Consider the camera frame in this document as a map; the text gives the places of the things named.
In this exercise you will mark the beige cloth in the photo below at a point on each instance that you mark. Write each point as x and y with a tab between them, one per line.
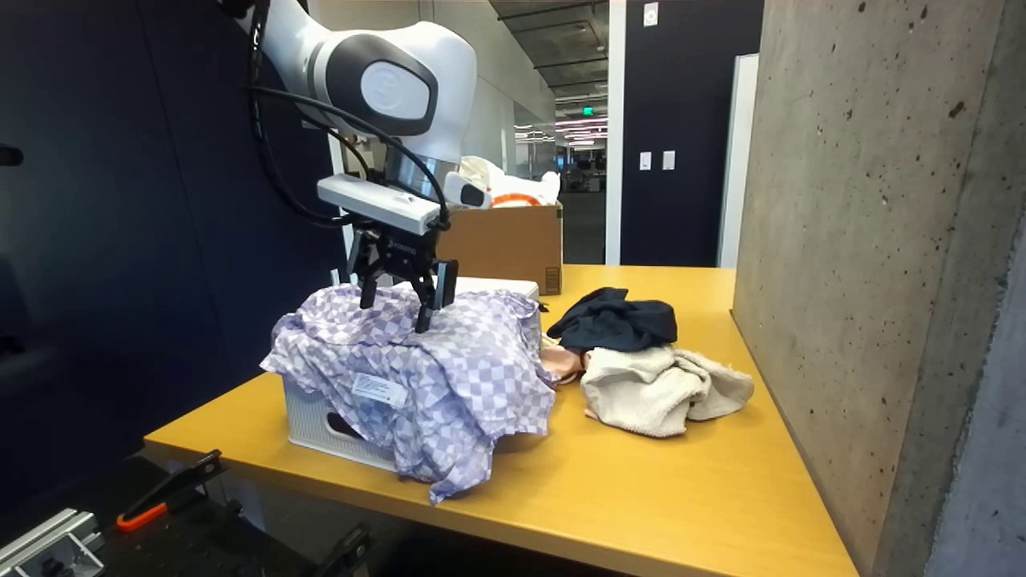
652	389

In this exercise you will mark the white plastic basket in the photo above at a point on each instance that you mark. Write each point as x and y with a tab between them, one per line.
308	421

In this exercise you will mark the orange black bar clamp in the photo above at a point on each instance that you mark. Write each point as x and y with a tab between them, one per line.
161	499

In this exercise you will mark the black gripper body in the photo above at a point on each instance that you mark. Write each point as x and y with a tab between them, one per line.
394	247

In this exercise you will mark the white leaning panel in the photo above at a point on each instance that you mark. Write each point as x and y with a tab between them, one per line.
738	161

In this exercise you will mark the white door frame post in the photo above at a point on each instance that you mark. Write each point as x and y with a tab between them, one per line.
613	130

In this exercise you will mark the purple checkered cloth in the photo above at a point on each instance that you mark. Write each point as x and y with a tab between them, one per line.
451	372

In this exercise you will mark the white plastic bag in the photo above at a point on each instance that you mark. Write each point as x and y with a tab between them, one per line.
482	177

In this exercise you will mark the white wall sign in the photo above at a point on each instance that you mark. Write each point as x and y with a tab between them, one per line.
650	14

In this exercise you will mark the aluminium extrusion rail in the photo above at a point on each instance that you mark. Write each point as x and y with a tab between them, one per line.
42	540

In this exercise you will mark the cardboard box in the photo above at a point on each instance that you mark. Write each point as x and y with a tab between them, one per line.
509	245

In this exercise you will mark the green exit sign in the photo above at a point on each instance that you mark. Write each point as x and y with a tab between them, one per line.
588	111

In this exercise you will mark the black cloth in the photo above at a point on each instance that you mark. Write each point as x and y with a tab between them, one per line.
613	323

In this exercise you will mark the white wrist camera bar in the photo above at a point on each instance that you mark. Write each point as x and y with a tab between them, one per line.
374	199

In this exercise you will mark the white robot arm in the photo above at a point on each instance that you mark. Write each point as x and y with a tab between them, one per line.
427	65

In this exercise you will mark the pink cloth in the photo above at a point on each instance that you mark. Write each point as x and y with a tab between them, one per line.
561	366

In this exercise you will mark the white wall switch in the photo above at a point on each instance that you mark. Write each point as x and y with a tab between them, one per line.
645	161
667	161

